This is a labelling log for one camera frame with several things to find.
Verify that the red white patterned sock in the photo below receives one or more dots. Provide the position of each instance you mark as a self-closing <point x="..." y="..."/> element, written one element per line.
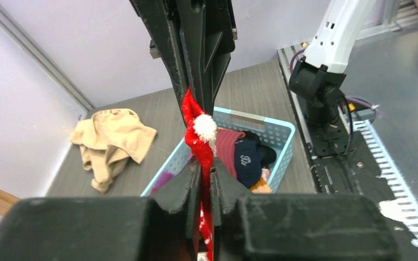
<point x="200" y="136"/>

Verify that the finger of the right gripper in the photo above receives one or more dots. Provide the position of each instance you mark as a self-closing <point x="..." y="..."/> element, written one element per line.
<point x="206" y="31"/>

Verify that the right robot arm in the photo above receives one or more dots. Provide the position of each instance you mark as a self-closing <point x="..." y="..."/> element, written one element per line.
<point x="326" y="57"/>

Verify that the beige cloth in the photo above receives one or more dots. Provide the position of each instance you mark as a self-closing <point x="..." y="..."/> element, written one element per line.
<point x="108" y="140"/>

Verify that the blue plastic basket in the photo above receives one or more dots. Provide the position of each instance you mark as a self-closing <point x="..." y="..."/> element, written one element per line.
<point x="276" y="134"/>

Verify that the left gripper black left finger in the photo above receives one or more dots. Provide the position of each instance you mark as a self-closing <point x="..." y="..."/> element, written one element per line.
<point x="176" y="216"/>

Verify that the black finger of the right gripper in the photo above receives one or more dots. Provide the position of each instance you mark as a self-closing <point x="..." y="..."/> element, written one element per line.
<point x="162" y="21"/>

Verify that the maroon ribbed sock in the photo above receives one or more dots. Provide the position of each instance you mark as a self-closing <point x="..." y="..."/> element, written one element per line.
<point x="225" y="145"/>

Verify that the navy blue sock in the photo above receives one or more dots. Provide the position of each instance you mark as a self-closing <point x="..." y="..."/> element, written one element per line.
<point x="247" y="162"/>

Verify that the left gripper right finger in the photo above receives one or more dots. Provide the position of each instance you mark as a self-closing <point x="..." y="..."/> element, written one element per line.
<point x="227" y="225"/>

